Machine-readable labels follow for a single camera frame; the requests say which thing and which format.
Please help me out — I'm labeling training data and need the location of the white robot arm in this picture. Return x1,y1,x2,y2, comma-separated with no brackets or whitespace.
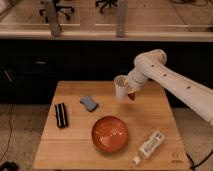
124,49,213,126

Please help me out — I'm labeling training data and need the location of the orange ceramic bowl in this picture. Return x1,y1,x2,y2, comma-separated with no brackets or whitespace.
91,116,129,154

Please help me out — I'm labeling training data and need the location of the dark red brown object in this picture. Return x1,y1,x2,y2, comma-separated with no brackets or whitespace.
128,93,135,100

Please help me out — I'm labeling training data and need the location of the blue sponge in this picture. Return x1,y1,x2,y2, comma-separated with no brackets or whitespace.
80,96,98,112

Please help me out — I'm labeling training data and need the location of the white plastic bottle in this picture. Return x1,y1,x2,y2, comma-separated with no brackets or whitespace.
133,130,165,165

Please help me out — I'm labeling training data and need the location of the black office chair right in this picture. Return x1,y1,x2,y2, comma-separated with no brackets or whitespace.
95,0,118,13

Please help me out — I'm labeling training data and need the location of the black office chair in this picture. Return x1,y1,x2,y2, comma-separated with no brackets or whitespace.
95,0,118,13
39,0,75,23

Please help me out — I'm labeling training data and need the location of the black office chair left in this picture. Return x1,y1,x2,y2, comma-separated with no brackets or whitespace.
39,0,75,23

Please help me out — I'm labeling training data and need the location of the black device on floor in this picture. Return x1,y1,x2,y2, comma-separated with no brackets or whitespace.
0,161,19,171

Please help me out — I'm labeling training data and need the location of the grey metal post right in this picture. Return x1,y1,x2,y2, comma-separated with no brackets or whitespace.
116,0,128,37

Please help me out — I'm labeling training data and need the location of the grey metal post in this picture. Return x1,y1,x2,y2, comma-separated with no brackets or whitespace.
45,0,62,37
116,0,128,37

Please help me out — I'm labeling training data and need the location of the grey metal post left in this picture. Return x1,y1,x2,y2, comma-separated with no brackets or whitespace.
45,0,62,37

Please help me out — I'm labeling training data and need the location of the black cable right floor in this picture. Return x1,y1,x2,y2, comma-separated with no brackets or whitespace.
185,151,213,171

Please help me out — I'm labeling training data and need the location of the black cable floor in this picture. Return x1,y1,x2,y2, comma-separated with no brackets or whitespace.
185,151,213,171
0,103,14,163

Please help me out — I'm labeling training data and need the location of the black cable left floor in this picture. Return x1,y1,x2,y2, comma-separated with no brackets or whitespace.
0,103,14,163

